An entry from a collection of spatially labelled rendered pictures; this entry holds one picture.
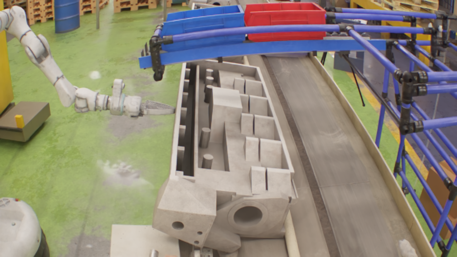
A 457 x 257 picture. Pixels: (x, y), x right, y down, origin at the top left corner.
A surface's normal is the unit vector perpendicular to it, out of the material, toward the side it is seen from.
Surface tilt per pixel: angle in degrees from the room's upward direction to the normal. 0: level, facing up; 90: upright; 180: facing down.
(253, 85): 31
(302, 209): 0
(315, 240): 0
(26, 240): 48
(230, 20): 92
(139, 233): 0
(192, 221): 90
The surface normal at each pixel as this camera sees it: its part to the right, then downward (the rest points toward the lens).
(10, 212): 0.07, 0.19
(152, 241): 0.00, -0.88
